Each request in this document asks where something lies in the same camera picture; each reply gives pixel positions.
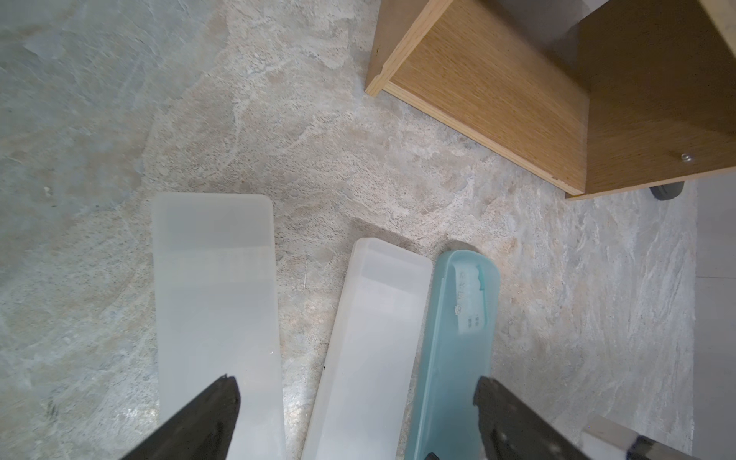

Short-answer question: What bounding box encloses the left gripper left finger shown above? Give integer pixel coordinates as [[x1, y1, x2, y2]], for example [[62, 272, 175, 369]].
[[123, 375, 241, 460]]

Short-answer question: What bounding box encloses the left teal pencil case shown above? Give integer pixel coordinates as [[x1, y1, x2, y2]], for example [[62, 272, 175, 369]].
[[404, 249, 500, 459]]

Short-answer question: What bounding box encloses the left frosted white pencil case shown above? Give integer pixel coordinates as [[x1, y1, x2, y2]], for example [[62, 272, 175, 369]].
[[151, 193, 287, 459]]

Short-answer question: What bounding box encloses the wooden three-tier shelf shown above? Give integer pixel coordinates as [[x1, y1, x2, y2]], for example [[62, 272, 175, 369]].
[[365, 1, 735, 199]]

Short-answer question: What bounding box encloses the right frosted white pencil case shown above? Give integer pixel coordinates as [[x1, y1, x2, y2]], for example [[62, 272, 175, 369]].
[[302, 238, 433, 459]]

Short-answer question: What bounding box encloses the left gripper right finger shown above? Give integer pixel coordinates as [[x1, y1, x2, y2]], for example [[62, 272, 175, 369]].
[[473, 377, 587, 460]]

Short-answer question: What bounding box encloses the frosted white pencil case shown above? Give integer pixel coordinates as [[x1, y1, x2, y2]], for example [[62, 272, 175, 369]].
[[302, 238, 433, 459], [151, 193, 287, 459]]

